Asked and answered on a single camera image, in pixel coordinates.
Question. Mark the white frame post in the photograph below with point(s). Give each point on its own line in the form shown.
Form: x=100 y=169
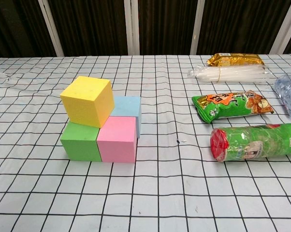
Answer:
x=51 y=29
x=286 y=26
x=132 y=26
x=198 y=26

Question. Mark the pink foam cube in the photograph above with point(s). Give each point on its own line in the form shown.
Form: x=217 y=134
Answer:
x=117 y=142

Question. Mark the gold biscuit packet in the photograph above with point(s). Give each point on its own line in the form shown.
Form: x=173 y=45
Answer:
x=235 y=59

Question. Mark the green foam cube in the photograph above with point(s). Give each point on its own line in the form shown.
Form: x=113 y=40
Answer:
x=79 y=143

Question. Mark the clear bag of white straws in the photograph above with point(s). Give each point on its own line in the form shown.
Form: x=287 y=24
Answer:
x=232 y=73

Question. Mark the yellow foam cube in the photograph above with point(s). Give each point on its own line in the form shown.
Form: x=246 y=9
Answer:
x=86 y=101

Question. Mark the green chips canister red lid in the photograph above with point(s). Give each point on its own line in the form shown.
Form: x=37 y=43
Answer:
x=256 y=142

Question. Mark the clear plastic water bottle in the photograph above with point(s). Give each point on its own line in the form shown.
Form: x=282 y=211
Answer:
x=289 y=94

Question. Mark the light blue foam cube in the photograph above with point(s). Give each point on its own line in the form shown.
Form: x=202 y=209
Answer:
x=127 y=105

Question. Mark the green snack bag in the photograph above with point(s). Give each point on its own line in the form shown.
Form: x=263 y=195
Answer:
x=230 y=106

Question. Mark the white black-grid tablecloth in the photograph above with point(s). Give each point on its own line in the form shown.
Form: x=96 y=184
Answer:
x=145 y=193

